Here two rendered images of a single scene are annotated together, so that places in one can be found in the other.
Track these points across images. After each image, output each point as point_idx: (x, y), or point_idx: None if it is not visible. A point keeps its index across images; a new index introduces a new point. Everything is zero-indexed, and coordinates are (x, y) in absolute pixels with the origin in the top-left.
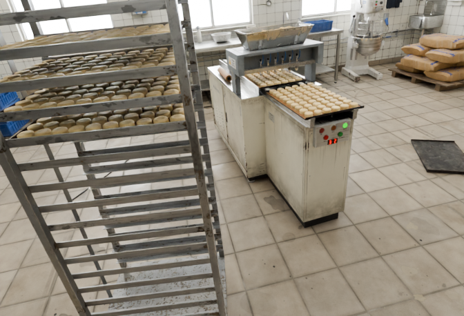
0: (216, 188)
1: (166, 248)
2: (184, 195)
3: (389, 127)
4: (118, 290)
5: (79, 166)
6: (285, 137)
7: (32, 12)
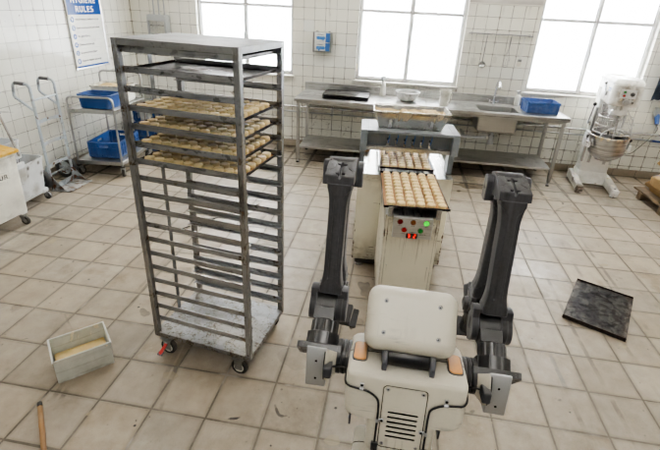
0: (319, 257)
1: (216, 265)
2: (233, 228)
3: (565, 257)
4: (187, 303)
5: None
6: (381, 222)
7: (168, 90)
